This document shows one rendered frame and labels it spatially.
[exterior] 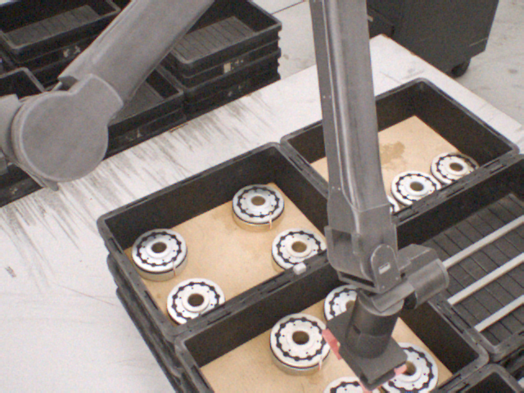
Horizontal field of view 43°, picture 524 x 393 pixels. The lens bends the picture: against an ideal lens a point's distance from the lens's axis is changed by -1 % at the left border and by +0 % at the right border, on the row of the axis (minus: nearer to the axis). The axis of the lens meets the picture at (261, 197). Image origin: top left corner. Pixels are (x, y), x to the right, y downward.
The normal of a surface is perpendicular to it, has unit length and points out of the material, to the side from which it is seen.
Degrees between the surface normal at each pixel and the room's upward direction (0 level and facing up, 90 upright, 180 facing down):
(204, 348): 90
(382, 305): 3
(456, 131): 90
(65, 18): 0
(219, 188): 90
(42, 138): 57
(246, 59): 90
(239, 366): 0
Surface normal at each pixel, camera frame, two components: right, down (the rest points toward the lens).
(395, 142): 0.00, -0.69
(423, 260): 0.50, 0.12
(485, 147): -0.84, 0.40
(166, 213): 0.55, 0.61
